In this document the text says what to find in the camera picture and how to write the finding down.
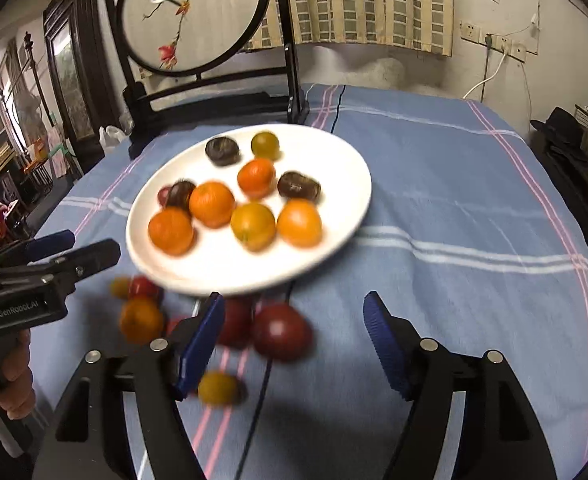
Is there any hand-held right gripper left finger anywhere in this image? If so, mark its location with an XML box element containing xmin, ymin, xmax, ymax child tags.
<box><xmin>32</xmin><ymin>291</ymin><xmax>226</xmax><ymax>480</ymax></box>

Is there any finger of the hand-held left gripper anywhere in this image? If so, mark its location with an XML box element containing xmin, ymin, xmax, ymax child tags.
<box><xmin>48</xmin><ymin>239</ymin><xmax>121</xmax><ymax>287</ymax></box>
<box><xmin>0</xmin><ymin>230</ymin><xmax>76</xmax><ymax>268</ymax></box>

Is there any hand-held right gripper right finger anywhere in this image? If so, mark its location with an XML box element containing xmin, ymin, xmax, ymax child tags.
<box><xmin>363</xmin><ymin>291</ymin><xmax>557</xmax><ymax>480</ymax></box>

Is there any orange tangerine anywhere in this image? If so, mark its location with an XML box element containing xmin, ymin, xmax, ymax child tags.
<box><xmin>277</xmin><ymin>199</ymin><xmax>323</xmax><ymax>248</ymax></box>
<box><xmin>148</xmin><ymin>206</ymin><xmax>195</xmax><ymax>256</ymax></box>
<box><xmin>189</xmin><ymin>181</ymin><xmax>237</xmax><ymax>229</ymax></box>
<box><xmin>119</xmin><ymin>297</ymin><xmax>166</xmax><ymax>345</ymax></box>
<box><xmin>237</xmin><ymin>157</ymin><xmax>277</xmax><ymax>200</ymax></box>

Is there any dark brown mangosteen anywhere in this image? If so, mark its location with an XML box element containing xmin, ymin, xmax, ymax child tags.
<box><xmin>166</xmin><ymin>180</ymin><xmax>197</xmax><ymax>213</ymax></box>
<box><xmin>277</xmin><ymin>171</ymin><xmax>322</xmax><ymax>201</ymax></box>
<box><xmin>205</xmin><ymin>136</ymin><xmax>242</xmax><ymax>167</ymax></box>

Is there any white oval plate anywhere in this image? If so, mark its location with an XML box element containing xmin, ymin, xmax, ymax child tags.
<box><xmin>125</xmin><ymin>123</ymin><xmax>373</xmax><ymax>297</ymax></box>

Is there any large yellow tangerine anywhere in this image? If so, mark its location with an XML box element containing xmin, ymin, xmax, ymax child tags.
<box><xmin>231</xmin><ymin>202</ymin><xmax>277</xmax><ymax>252</ymax></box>

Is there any person's left hand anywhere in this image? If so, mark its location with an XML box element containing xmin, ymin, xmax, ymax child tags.
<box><xmin>0</xmin><ymin>327</ymin><xmax>37</xmax><ymax>418</ymax></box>

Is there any dark red plum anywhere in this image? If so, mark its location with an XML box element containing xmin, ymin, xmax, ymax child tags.
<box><xmin>216</xmin><ymin>296</ymin><xmax>255</xmax><ymax>348</ymax></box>
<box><xmin>252</xmin><ymin>302</ymin><xmax>313</xmax><ymax>362</ymax></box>

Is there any blue striped tablecloth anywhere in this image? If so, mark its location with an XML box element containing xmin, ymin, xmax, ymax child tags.
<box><xmin>28</xmin><ymin>82</ymin><xmax>588</xmax><ymax>480</ymax></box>

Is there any white plastic bag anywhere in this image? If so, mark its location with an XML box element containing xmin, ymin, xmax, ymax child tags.
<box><xmin>98</xmin><ymin>125</ymin><xmax>127</xmax><ymax>156</ymax></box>

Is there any dark framed picture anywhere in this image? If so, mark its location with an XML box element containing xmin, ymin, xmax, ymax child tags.
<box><xmin>42</xmin><ymin>0</ymin><xmax>119</xmax><ymax>161</ymax></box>

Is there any dark wooden desk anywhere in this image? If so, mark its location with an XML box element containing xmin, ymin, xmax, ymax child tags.
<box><xmin>531</xmin><ymin>130</ymin><xmax>588</xmax><ymax>271</ymax></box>

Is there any round embroidered wooden screen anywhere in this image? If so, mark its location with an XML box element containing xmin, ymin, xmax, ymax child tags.
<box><xmin>102</xmin><ymin>0</ymin><xmax>309</xmax><ymax>161</ymax></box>

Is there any black hat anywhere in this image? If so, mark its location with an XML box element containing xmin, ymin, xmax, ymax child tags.
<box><xmin>530</xmin><ymin>106</ymin><xmax>588</xmax><ymax>161</ymax></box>

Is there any checked beige curtain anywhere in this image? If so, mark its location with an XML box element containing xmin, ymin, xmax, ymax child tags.
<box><xmin>244</xmin><ymin>0</ymin><xmax>455</xmax><ymax>56</ymax></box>

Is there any white power cable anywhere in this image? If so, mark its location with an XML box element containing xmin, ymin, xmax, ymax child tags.
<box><xmin>461</xmin><ymin>52</ymin><xmax>510</xmax><ymax>101</ymax></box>

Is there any white wall socket strip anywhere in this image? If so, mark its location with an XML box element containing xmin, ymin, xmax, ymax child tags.
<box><xmin>484</xmin><ymin>32</ymin><xmax>527</xmax><ymax>63</ymax></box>

